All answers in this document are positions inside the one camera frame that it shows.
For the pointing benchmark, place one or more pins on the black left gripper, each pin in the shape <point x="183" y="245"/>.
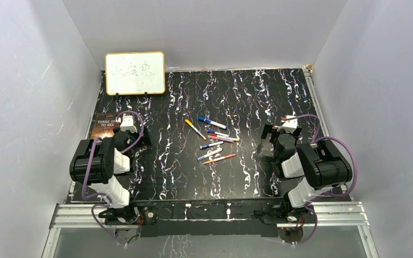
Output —
<point x="144" y="141"/>

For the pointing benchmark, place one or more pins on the blue capped whiteboard marker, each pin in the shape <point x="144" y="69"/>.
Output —
<point x="208" y="121"/>

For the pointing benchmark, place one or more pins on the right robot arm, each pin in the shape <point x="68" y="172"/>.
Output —
<point x="319" y="166"/>

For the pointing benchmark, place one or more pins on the small framed whiteboard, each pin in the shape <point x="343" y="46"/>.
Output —
<point x="135" y="73"/>

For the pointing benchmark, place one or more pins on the dark blue capped marker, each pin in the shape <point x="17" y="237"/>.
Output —
<point x="218" y="143"/>

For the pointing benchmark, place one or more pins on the brown capped yellow-end marker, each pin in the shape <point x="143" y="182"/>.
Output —
<point x="235" y="139"/>

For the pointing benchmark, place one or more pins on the aluminium front rail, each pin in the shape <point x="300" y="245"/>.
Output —
<point x="86" y="216"/>

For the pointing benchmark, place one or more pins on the pink translucent pen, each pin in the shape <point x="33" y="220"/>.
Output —
<point x="220" y="138"/>

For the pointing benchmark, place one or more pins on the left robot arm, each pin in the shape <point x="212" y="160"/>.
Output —
<point x="97" y="166"/>

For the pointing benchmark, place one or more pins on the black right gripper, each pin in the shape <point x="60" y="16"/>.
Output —
<point x="271" y="128"/>

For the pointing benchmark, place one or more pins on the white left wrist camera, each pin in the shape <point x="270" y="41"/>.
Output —
<point x="128" y="123"/>

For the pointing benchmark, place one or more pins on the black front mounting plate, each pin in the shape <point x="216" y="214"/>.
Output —
<point x="250" y="227"/>

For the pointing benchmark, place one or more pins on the dark paperback book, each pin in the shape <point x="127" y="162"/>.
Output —
<point x="103" y="126"/>

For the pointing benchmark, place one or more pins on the orange red pen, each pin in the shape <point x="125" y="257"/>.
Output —
<point x="219" y="159"/>

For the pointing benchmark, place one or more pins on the yellow capped marker pen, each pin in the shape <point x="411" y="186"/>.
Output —
<point x="195" y="129"/>

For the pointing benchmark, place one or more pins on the small blue capped marker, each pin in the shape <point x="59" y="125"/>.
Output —
<point x="212" y="132"/>

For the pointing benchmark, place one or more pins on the light blue capped marker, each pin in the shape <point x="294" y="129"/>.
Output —
<point x="211" y="153"/>

